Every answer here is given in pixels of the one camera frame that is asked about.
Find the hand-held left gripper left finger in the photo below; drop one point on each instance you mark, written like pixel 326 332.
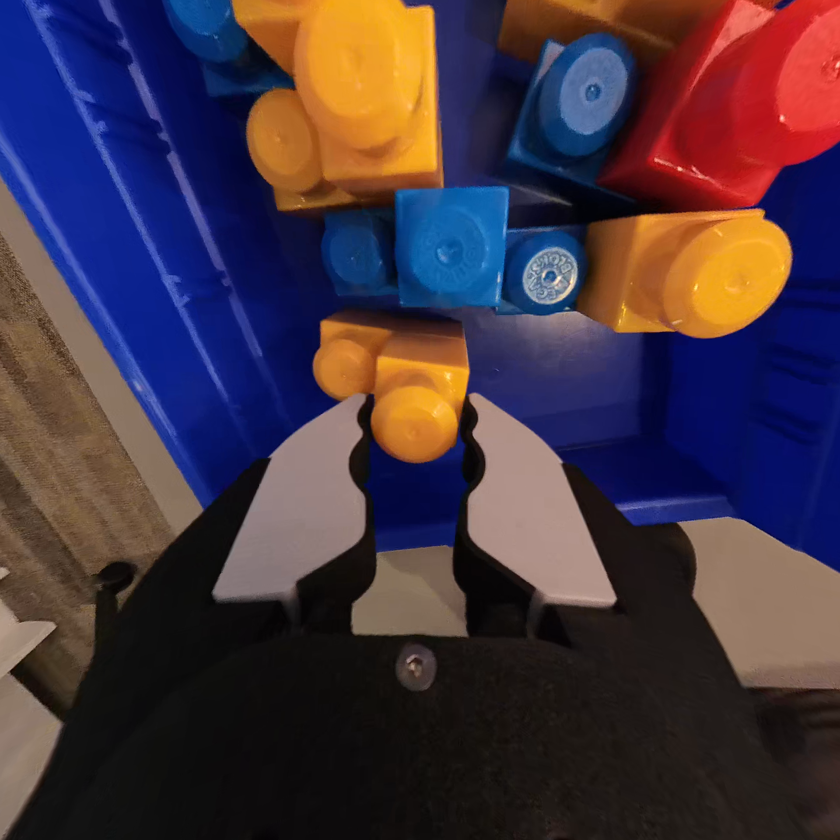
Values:
pixel 295 518

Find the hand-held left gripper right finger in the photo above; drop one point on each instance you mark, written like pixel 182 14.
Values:
pixel 531 525

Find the blue plastic bin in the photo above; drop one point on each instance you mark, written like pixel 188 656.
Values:
pixel 577 394

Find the yellow two-stud building block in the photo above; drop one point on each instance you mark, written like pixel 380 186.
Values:
pixel 420 367

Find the pile of colourful building blocks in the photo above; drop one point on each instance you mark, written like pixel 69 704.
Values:
pixel 367 79

